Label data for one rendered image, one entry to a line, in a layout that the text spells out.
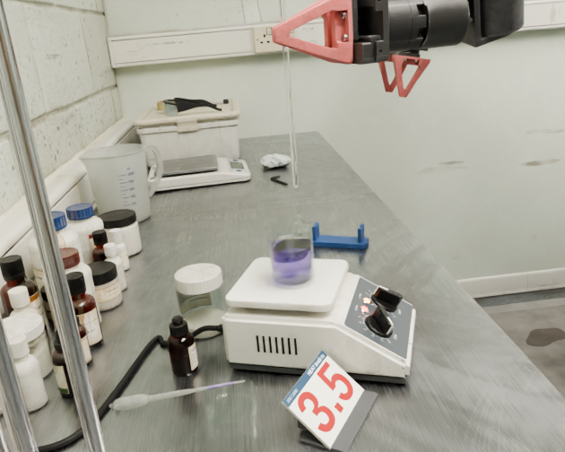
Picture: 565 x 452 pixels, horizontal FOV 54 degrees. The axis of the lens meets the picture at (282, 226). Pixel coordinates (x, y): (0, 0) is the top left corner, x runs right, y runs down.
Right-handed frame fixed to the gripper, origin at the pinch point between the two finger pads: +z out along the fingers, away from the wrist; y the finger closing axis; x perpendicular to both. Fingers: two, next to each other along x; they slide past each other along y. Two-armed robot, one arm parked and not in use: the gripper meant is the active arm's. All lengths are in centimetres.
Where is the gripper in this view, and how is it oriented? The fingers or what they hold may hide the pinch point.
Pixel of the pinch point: (281, 34)
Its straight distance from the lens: 58.5
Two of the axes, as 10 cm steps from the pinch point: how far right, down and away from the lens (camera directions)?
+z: -9.5, 1.8, -2.5
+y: 2.9, 3.0, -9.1
